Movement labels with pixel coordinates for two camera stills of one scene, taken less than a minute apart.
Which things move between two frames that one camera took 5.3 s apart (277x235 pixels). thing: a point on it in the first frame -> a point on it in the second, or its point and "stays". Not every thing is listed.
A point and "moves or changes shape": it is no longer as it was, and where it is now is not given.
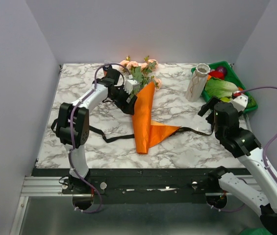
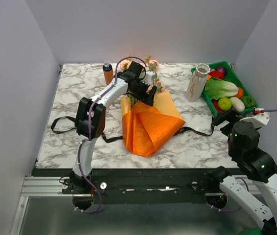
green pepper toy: [251, 102] stays
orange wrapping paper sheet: [148, 133] moves or changes shape
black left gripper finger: [129, 107] -> [149, 99]
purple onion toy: [221, 69] stays
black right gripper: [210, 104] -> [231, 115]
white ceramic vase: [198, 82] stays
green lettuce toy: [219, 88] stays
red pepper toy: [217, 74] stays
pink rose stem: [153, 62] stays
